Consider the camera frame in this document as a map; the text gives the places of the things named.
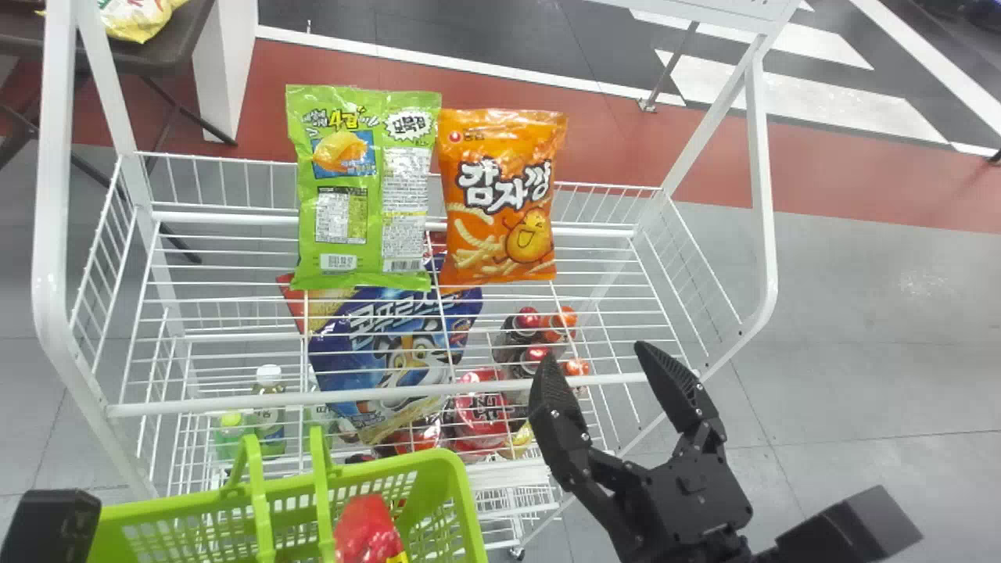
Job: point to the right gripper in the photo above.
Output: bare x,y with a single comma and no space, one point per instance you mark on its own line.
680,500

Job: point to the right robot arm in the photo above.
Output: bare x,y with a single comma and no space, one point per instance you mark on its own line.
739,551

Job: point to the red noodle cup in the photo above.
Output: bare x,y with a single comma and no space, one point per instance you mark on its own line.
481,410

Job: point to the green basket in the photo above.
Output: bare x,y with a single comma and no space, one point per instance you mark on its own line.
438,500

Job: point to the blue cereal bag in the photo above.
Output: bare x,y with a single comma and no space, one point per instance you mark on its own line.
391,344

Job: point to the orange snack packet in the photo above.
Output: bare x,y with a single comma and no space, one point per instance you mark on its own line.
500,148

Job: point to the green snack packet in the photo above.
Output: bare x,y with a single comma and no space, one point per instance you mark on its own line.
352,234

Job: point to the green bottle white cap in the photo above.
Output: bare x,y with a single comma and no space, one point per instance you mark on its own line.
270,377

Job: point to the dark side table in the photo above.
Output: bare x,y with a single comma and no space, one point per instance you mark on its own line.
168,51

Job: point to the yellow snack packet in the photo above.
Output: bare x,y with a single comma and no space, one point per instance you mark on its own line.
137,17

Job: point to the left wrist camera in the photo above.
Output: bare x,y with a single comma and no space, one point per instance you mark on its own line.
47,528

